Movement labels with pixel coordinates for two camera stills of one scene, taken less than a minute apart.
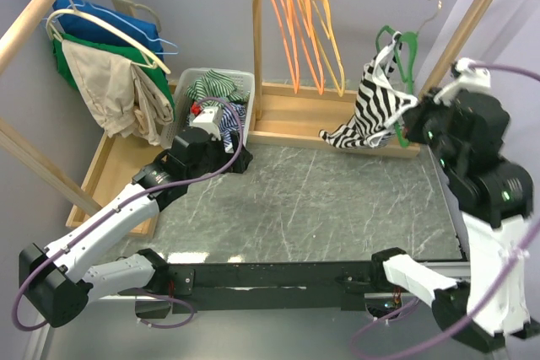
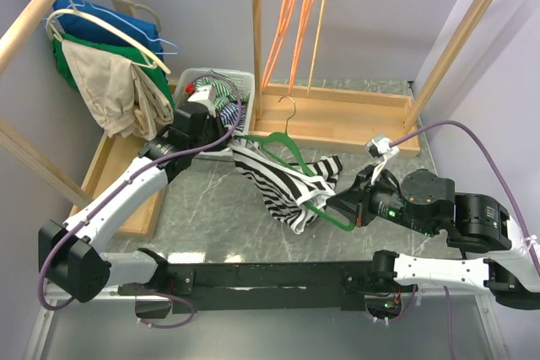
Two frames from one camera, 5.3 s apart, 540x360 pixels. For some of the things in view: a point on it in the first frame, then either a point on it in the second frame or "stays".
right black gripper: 415,116 → 355,202
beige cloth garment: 124,100 stays
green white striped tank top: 214,83 stays
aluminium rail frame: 369,326 stays
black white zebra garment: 378,104 → 298,194
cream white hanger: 155,64 stays
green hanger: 406,46 → 302,158
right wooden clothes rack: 294,115 stays
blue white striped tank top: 230,121 stays
